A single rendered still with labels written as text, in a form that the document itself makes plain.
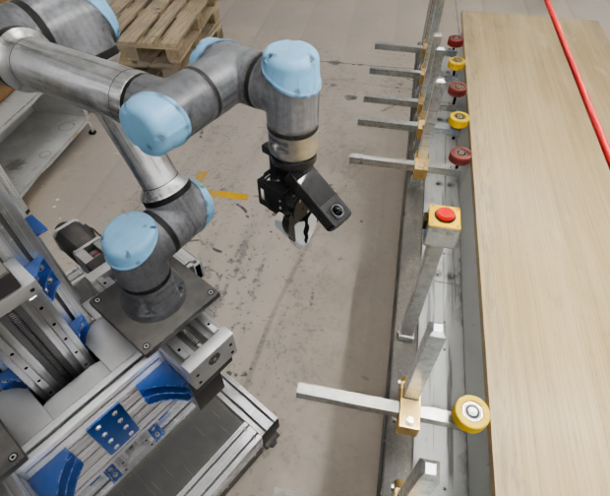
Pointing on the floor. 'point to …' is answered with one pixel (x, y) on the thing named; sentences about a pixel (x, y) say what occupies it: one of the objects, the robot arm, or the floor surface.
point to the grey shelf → (27, 135)
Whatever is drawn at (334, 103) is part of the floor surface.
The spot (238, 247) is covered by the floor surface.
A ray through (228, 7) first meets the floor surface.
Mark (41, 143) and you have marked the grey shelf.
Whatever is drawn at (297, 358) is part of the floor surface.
